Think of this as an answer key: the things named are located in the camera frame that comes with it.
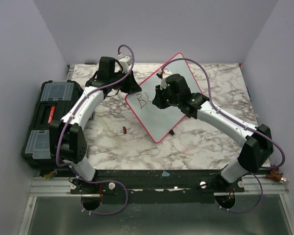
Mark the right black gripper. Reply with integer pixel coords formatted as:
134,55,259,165
152,84,180,110

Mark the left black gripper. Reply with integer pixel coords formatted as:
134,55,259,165
110,70,142,94

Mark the pink framed whiteboard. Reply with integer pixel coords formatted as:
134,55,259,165
125,60,201,143

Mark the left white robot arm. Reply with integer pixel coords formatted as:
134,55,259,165
49,53,142,193

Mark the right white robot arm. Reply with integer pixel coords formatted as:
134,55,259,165
152,72,273,192

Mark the black plastic toolbox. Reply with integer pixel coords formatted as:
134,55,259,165
21,80,83,169

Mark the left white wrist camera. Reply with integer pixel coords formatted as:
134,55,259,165
118,56,132,73

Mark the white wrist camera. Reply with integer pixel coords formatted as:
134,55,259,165
118,56,132,73
156,69,173,90

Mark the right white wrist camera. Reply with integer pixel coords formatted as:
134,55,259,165
156,69,173,90

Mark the small black wall bracket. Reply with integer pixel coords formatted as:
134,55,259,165
84,62,97,65

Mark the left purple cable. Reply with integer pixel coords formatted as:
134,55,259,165
54,44,135,216

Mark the purple cable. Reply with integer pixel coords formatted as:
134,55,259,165
54,44,135,216
159,58,286,213

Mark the black mounting rail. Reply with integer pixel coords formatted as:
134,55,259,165
70,170,245,204

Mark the brown cable connector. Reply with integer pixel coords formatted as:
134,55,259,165
266,168,288,184

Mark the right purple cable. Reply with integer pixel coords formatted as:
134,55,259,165
159,58,286,213

